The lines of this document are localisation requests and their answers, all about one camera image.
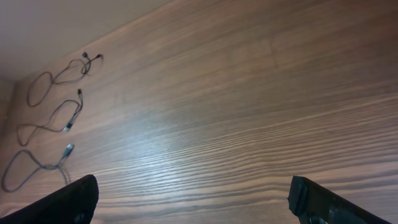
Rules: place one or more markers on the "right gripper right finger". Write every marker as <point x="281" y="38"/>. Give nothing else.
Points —
<point x="312" y="203"/>

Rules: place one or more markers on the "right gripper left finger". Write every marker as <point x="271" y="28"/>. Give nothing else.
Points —
<point x="72" y="204"/>

